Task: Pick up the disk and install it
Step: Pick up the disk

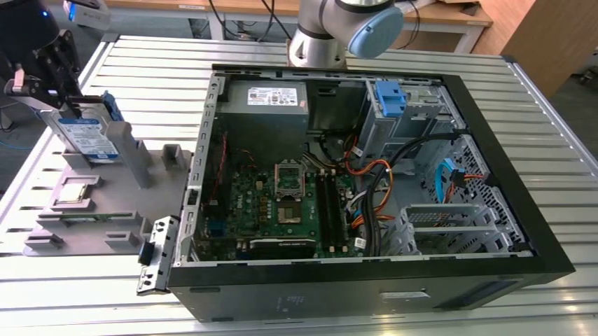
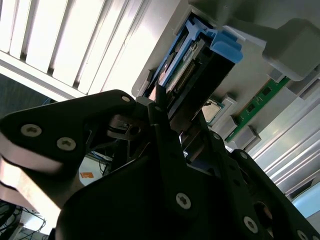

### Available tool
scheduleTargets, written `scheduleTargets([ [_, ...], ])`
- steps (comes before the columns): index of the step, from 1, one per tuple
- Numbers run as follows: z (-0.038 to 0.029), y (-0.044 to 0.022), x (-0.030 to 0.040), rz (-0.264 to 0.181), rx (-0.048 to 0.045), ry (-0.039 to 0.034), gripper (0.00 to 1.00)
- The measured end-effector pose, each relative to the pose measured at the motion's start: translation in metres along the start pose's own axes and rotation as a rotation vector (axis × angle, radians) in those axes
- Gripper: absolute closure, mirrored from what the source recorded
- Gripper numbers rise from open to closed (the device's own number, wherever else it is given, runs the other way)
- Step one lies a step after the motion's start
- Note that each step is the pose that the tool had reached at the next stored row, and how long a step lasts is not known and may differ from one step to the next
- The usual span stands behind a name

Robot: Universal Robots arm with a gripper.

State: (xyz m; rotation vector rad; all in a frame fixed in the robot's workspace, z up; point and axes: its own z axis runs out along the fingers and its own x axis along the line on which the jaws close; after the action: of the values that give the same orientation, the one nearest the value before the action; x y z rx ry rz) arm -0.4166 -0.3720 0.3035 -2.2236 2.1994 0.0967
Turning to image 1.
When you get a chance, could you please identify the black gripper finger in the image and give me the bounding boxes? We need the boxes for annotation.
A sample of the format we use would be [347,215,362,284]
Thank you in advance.
[3,50,71,115]
[48,30,84,116]

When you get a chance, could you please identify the hard disk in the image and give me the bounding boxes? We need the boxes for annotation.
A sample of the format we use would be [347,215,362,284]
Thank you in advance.
[44,90,124,165]

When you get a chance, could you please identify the blue data wire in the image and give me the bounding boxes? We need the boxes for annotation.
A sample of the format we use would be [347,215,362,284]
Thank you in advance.
[434,156,463,204]

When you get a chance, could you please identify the red orange power wire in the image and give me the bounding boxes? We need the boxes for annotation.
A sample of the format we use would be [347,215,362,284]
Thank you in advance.
[446,167,490,206]

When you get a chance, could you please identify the metal disk bay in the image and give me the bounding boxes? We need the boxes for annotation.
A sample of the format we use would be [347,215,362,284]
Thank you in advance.
[399,202,534,256]

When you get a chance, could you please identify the wooden desk white legs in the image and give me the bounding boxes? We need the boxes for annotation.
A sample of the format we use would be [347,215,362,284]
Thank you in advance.
[46,0,303,41]
[373,0,495,53]

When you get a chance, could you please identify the silver CPU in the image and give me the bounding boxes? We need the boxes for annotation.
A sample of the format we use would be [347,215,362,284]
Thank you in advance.
[55,181,90,204]

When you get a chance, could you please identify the grey parts rack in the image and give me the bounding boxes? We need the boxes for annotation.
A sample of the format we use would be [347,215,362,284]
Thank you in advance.
[22,120,195,258]

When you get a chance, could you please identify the green RAM stick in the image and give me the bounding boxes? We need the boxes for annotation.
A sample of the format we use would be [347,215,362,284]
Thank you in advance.
[58,213,130,223]

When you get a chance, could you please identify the grey power supply unit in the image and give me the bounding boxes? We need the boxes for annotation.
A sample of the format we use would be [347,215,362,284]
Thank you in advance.
[218,79,311,171]

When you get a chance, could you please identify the metal socket cover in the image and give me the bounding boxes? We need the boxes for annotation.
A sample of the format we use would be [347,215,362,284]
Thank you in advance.
[273,159,310,202]

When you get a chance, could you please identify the green motherboard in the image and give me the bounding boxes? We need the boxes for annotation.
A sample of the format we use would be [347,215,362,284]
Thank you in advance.
[194,153,370,262]

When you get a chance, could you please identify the black plastic fan housing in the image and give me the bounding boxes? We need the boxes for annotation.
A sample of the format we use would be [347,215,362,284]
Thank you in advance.
[307,80,369,132]

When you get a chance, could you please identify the CPU socket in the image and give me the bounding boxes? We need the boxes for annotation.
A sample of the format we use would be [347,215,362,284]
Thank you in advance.
[275,204,305,225]

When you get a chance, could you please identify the black graphics card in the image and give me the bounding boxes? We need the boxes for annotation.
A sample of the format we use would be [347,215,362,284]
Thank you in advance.
[235,237,319,260]

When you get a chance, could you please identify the blue drive cage latch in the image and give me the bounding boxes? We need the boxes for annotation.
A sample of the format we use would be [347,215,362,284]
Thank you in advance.
[373,80,407,119]

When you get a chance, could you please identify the black RAM slot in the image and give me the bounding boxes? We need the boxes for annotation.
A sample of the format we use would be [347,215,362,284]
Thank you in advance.
[317,167,338,253]
[329,167,351,253]

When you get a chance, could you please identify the metal drive cage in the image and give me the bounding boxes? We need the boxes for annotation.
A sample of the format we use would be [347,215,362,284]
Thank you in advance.
[357,78,463,169]

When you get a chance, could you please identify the black PC case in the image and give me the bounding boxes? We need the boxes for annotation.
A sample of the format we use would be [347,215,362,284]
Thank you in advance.
[166,62,577,323]

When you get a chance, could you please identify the wooden cabinet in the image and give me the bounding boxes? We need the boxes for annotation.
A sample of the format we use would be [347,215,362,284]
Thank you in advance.
[502,0,598,99]

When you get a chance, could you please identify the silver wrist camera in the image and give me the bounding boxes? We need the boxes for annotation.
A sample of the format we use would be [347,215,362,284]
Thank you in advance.
[62,0,114,28]

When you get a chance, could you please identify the metal expansion slot bracket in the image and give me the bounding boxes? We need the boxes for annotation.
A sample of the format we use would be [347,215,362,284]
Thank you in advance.
[135,215,183,295]

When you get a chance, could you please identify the orange yellow wire bundle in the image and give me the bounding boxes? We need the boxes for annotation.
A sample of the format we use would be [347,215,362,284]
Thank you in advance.
[343,132,398,234]

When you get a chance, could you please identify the black cable bundle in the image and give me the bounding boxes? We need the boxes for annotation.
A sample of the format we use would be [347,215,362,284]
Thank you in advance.
[363,128,470,257]

